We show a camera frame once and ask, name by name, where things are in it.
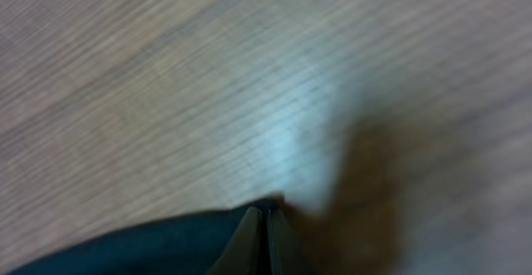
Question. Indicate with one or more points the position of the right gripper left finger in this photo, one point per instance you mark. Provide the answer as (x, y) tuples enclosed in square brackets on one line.
[(242, 253)]

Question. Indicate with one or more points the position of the black t-shirt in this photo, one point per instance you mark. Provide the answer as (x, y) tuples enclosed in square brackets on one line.
[(187, 244)]

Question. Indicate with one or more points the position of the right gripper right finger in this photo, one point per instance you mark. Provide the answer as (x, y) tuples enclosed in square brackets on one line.
[(285, 252)]

